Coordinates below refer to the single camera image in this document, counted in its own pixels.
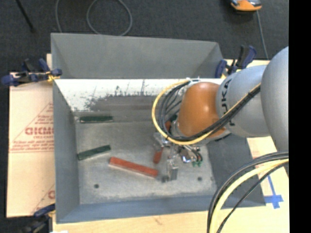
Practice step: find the brown cardboard board, red print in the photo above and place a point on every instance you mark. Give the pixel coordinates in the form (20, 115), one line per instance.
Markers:
(29, 135)

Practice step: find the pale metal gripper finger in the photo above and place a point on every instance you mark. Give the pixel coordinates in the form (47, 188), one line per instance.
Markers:
(174, 174)
(168, 171)

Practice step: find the red-brown flat block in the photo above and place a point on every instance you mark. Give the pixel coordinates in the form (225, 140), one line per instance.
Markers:
(158, 156)
(133, 167)

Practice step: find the dark green flat block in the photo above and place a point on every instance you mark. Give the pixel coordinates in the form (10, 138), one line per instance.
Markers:
(96, 119)
(93, 152)

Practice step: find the grey metal bin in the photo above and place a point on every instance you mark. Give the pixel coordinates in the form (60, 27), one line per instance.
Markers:
(136, 139)

